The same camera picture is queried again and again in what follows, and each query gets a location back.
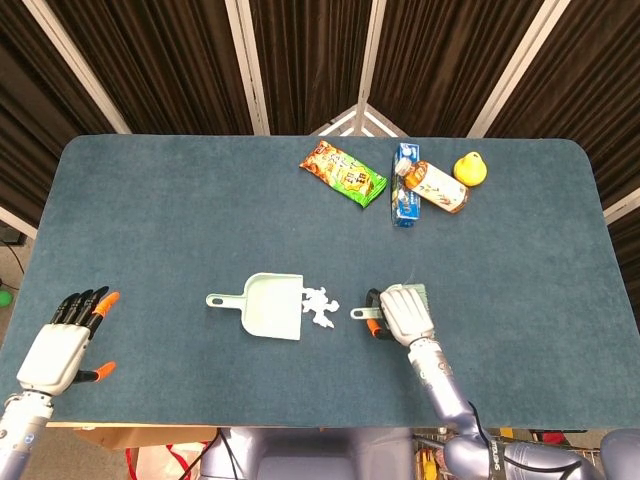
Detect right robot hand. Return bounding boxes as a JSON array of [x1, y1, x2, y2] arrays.
[[365, 287, 436, 346]]

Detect blue grey robot torso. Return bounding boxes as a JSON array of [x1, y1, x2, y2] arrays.
[[199, 427, 416, 480]]

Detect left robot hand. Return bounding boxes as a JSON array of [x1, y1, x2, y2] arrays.
[[16, 285, 121, 397]]

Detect light green hand broom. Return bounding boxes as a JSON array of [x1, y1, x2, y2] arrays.
[[349, 282, 429, 321]]

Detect brown cardboard box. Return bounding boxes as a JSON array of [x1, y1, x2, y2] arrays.
[[47, 422, 221, 451]]

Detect red white bag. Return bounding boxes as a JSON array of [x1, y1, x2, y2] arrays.
[[124, 442, 211, 480]]

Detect white screen frame post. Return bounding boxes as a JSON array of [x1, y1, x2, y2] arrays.
[[0, 204, 39, 241], [352, 0, 396, 136], [22, 0, 132, 135], [224, 0, 274, 136], [467, 0, 576, 139], [602, 188, 640, 226]]

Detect light green plastic dustpan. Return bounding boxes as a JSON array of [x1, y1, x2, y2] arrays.
[[205, 272, 305, 342]]

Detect yellow pear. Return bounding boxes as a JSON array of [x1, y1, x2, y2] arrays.
[[452, 151, 488, 189]]

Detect white tissue paper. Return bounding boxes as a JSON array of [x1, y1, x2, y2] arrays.
[[301, 285, 342, 330]]

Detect right arm wrist cable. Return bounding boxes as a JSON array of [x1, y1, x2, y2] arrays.
[[467, 399, 581, 480]]

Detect blue carpet table cover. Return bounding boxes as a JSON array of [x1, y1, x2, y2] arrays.
[[0, 134, 640, 431]]

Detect dark brown curtain panel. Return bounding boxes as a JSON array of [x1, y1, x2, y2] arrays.
[[249, 0, 376, 136], [47, 0, 256, 136], [487, 0, 640, 211], [369, 0, 546, 139], [0, 0, 124, 216]]

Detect white screen base foot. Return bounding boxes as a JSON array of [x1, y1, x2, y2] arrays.
[[309, 104, 409, 137]]

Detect green orange snack bag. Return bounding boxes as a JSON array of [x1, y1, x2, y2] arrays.
[[299, 139, 389, 210]]

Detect blue drink carton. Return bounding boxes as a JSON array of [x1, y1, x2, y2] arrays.
[[391, 143, 425, 229]]

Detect metal wire cart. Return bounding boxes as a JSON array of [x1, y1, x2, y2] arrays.
[[412, 428, 454, 480]]

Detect amber tea bottle white label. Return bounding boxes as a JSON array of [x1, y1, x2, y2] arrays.
[[394, 159, 471, 215]]

